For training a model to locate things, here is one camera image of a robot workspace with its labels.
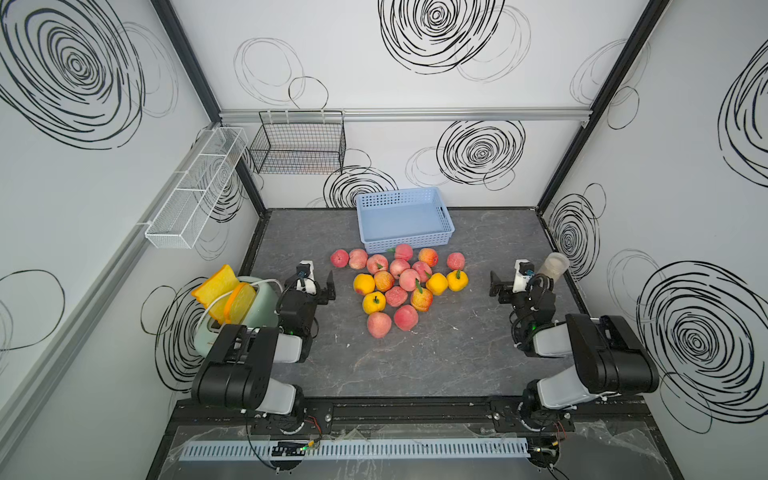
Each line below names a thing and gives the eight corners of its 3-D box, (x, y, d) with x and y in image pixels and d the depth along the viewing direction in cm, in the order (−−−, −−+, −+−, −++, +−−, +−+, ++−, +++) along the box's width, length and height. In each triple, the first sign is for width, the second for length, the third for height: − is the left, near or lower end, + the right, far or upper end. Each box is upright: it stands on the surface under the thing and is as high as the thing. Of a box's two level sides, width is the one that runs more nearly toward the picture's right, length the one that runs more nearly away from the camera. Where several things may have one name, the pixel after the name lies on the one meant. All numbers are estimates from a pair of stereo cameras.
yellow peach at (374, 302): (368, 317, 91) (367, 311, 88) (360, 303, 94) (359, 298, 91) (388, 306, 93) (388, 301, 90) (380, 293, 96) (379, 287, 93)
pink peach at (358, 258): (349, 272, 103) (347, 263, 99) (351, 257, 107) (349, 248, 103) (367, 272, 103) (366, 263, 99) (368, 257, 107) (367, 248, 103)
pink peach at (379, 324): (363, 328, 90) (362, 321, 86) (377, 313, 93) (376, 306, 89) (379, 342, 87) (379, 336, 83) (393, 326, 90) (393, 319, 86)
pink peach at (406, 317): (403, 335, 89) (403, 328, 85) (391, 319, 92) (391, 312, 88) (420, 323, 91) (421, 316, 87) (408, 308, 94) (409, 300, 91)
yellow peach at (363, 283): (353, 294, 96) (352, 289, 93) (355, 278, 100) (354, 273, 97) (374, 294, 96) (373, 289, 93) (374, 278, 100) (374, 273, 97)
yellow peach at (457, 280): (447, 292, 98) (450, 284, 93) (445, 279, 101) (448, 270, 97) (466, 292, 98) (469, 284, 93) (463, 279, 101) (467, 270, 97)
